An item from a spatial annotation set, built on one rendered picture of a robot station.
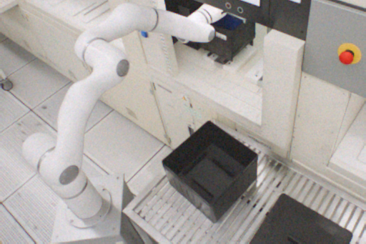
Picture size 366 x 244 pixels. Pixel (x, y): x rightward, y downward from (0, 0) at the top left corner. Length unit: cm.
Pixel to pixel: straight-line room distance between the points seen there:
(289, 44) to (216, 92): 67
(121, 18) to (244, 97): 73
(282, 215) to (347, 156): 37
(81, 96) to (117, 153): 151
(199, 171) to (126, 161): 114
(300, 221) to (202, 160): 50
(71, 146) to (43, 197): 150
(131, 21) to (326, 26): 62
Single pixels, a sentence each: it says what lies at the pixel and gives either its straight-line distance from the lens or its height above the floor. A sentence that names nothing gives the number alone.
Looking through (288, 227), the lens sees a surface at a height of 86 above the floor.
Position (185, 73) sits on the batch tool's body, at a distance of 178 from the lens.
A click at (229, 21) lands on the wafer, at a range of 169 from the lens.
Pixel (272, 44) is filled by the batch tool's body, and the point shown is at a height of 139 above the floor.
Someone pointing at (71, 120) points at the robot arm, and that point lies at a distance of 120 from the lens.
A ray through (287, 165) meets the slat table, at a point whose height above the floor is 76.
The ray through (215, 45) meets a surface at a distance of 169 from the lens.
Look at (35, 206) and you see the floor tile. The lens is 267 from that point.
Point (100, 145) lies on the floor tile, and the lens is 274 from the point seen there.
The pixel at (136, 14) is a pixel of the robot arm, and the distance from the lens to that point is 119.
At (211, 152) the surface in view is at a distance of 156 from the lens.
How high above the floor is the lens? 207
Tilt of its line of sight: 46 degrees down
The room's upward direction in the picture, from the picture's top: 5 degrees counter-clockwise
